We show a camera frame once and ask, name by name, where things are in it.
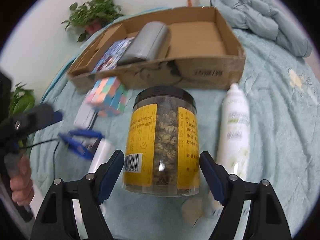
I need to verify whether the large cardboard tray box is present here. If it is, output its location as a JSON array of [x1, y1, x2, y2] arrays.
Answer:
[[67, 7, 246, 93]]

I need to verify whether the person's left hand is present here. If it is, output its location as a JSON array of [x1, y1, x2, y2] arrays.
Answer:
[[10, 155, 34, 206]]

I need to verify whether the light blue puffer jacket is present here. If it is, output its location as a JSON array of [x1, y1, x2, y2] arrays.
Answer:
[[210, 0, 312, 57]]

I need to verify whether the white flat device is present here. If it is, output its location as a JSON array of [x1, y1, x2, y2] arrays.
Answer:
[[74, 101, 97, 129]]

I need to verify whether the white spray bottle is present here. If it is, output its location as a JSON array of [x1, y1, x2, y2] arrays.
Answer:
[[216, 83, 250, 180]]

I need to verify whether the silver metal tin can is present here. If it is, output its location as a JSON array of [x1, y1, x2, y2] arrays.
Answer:
[[117, 21, 171, 66]]

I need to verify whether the potted plant red pot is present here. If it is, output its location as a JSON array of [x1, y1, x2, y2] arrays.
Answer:
[[61, 0, 123, 42]]

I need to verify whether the colourful board game box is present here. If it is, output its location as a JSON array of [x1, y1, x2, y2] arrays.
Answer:
[[92, 37, 133, 73]]

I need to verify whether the pastel rubik's cube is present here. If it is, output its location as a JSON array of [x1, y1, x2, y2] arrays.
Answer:
[[85, 77, 128, 117]]

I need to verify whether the small brown cardboard box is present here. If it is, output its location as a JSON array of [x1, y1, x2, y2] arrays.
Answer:
[[71, 24, 127, 76]]

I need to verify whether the small orange label jar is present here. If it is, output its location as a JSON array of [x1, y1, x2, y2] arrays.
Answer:
[[187, 0, 200, 7]]

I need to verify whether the black cable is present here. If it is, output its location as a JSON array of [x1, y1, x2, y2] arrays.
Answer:
[[19, 138, 63, 188]]

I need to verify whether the yellow label tea jar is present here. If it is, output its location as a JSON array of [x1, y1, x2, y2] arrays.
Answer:
[[123, 86, 200, 197]]

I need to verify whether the green plant at left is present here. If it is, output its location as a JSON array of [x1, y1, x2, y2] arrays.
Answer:
[[9, 82, 36, 116]]

